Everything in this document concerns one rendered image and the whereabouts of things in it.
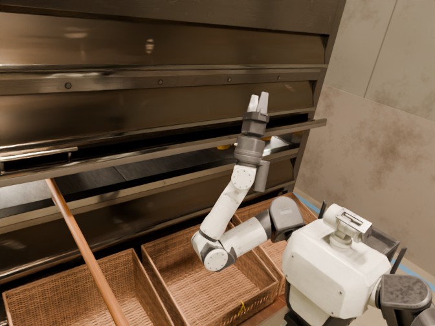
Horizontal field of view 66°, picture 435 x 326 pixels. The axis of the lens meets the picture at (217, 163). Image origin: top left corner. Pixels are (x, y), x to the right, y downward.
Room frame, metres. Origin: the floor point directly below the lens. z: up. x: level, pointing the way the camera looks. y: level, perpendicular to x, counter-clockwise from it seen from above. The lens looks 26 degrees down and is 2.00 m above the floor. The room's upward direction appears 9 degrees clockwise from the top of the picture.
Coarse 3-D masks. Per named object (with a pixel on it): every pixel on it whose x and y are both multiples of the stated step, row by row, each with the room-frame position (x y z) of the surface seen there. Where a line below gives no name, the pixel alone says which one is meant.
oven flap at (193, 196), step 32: (288, 160) 2.07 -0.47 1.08; (192, 192) 1.54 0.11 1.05; (256, 192) 1.80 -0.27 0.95; (64, 224) 1.11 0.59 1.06; (96, 224) 1.18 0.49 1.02; (128, 224) 1.27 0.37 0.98; (160, 224) 1.35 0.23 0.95; (0, 256) 0.93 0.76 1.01; (32, 256) 0.99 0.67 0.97; (64, 256) 1.04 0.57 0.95
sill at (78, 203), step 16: (224, 160) 1.71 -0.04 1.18; (160, 176) 1.42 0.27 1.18; (176, 176) 1.45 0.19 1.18; (192, 176) 1.51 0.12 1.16; (80, 192) 1.18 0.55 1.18; (96, 192) 1.20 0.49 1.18; (112, 192) 1.23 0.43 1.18; (128, 192) 1.28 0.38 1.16; (16, 208) 1.01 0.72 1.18; (32, 208) 1.03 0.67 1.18; (48, 208) 1.05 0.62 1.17; (0, 224) 0.94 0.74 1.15
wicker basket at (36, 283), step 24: (120, 264) 1.20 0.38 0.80; (24, 288) 0.94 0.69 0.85; (48, 288) 1.00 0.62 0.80; (72, 288) 1.05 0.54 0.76; (96, 288) 1.11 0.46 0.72; (120, 288) 1.17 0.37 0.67; (144, 288) 1.14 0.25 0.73; (24, 312) 0.92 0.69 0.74; (72, 312) 1.02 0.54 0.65; (96, 312) 1.07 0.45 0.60; (144, 312) 1.12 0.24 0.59
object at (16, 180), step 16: (224, 128) 1.67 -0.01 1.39; (240, 128) 1.69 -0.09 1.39; (304, 128) 1.83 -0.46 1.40; (112, 144) 1.27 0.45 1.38; (128, 144) 1.28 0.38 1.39; (144, 144) 1.29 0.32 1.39; (160, 144) 1.31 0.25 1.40; (208, 144) 1.37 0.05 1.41; (224, 144) 1.43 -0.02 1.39; (16, 160) 1.01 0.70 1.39; (32, 160) 1.02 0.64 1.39; (48, 160) 1.03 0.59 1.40; (64, 160) 1.04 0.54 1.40; (112, 160) 1.08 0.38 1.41; (128, 160) 1.12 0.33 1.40; (32, 176) 0.90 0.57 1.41; (48, 176) 0.93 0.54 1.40
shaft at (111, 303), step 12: (48, 180) 1.19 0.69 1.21; (60, 192) 1.13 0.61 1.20; (60, 204) 1.04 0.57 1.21; (72, 216) 0.99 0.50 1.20; (72, 228) 0.92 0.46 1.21; (84, 240) 0.87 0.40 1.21; (84, 252) 0.82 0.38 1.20; (96, 264) 0.78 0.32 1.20; (96, 276) 0.73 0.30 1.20; (108, 288) 0.69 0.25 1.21; (108, 300) 0.65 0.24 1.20; (120, 312) 0.62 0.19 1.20; (120, 324) 0.59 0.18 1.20
